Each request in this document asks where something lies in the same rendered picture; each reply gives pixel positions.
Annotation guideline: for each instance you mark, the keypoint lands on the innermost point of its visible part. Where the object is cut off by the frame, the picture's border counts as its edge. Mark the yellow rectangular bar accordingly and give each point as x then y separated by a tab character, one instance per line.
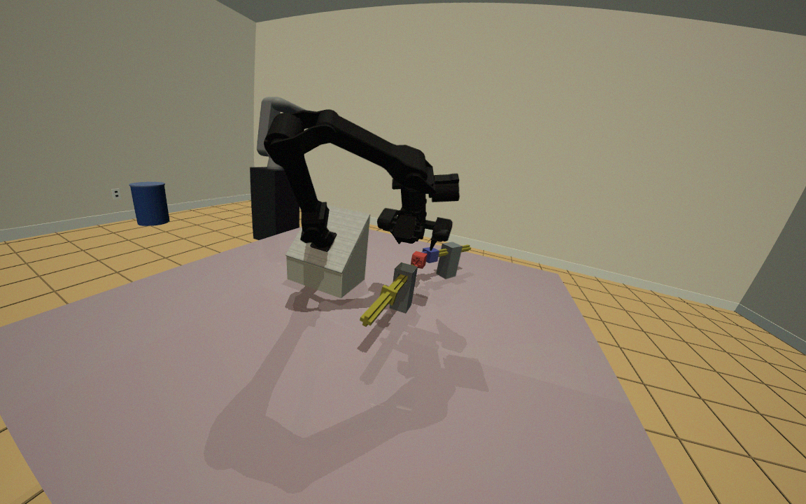
399	294

